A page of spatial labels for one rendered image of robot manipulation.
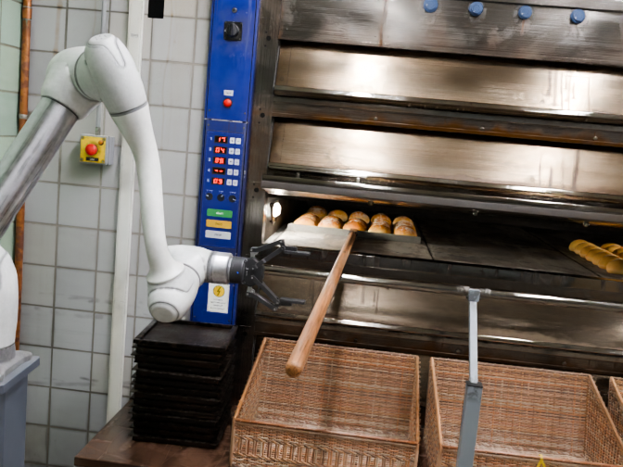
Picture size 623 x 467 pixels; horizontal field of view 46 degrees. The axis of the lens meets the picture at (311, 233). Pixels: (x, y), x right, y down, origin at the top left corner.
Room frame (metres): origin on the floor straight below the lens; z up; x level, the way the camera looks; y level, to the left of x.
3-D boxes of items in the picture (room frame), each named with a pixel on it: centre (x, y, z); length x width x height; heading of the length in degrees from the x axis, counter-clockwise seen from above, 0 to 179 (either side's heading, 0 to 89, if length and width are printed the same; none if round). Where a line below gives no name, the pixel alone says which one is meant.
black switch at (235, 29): (2.50, 0.33, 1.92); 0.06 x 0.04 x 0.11; 85
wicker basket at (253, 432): (2.25, -0.11, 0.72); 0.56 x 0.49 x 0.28; 84
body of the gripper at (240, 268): (1.99, 0.17, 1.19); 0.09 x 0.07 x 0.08; 84
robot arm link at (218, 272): (2.00, 0.24, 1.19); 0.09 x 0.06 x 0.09; 174
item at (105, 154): (2.55, 0.77, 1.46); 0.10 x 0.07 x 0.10; 85
